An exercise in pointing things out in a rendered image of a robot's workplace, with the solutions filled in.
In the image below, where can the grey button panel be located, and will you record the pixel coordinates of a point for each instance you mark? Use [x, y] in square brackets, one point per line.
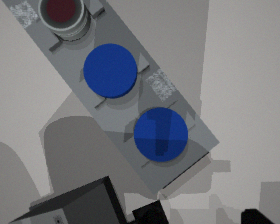
[93, 203]

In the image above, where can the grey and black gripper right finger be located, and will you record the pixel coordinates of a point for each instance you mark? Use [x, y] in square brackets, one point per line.
[253, 216]

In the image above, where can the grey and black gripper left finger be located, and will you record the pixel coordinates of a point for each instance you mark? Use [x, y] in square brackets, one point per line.
[155, 217]

